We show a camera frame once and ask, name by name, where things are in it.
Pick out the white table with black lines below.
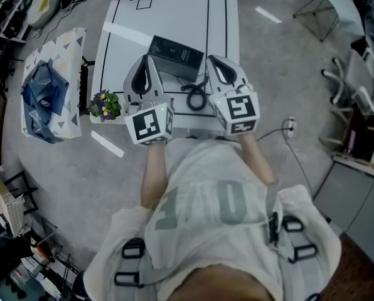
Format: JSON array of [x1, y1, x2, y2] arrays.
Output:
[[89, 0, 240, 130]]

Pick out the white shelf with black items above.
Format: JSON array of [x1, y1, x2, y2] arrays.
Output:
[[0, 0, 39, 43]]

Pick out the black metal basket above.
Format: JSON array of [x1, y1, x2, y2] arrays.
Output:
[[78, 56, 96, 116]]

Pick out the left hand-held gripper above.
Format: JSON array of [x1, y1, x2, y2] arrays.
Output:
[[123, 55, 174, 146]]

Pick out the black metal frame stand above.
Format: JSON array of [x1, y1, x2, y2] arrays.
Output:
[[3, 171, 39, 216]]

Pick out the fried egg shaped cushion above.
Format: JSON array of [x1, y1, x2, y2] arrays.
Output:
[[26, 0, 70, 28]]

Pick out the black rectangular box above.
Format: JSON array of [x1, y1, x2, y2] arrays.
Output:
[[147, 35, 205, 83]]

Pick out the grey cabinet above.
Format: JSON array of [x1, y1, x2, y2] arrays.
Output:
[[312, 160, 374, 256]]

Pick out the patterned paper bag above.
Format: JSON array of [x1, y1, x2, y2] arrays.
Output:
[[0, 164, 26, 238]]

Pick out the black power cable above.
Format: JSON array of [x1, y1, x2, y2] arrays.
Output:
[[255, 119, 315, 197]]

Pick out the gold wire frame stand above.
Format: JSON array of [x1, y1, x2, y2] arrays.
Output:
[[292, 0, 340, 42]]

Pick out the crumpled blue cloth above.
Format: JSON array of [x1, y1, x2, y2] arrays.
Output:
[[21, 60, 70, 144]]

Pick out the grey white office chair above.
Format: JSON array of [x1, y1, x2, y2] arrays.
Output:
[[320, 48, 374, 115]]

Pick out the person's right forearm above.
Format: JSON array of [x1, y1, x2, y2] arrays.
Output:
[[238, 132, 279, 186]]

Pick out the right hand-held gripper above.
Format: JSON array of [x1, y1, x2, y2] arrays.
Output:
[[205, 54, 260, 136]]

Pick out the person's left forearm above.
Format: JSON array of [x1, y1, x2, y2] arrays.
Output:
[[140, 141, 169, 209]]

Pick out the grey strap with black buckles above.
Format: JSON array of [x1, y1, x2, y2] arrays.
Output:
[[267, 183, 319, 265], [113, 236, 158, 301]]

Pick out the potted purple flower plant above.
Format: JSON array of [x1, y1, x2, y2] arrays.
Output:
[[88, 89, 122, 122]]

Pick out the wooden open shelf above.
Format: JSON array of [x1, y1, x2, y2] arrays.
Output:
[[318, 105, 374, 172]]

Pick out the tangled floor cables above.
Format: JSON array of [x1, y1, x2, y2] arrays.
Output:
[[33, 0, 106, 40]]

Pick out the black coiled cable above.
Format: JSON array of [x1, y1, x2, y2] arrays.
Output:
[[176, 73, 210, 112]]

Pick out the white curved table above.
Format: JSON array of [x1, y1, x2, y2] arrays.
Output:
[[274, 0, 365, 39]]

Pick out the person's white shirt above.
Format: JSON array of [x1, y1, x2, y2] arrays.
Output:
[[83, 136, 341, 301]]

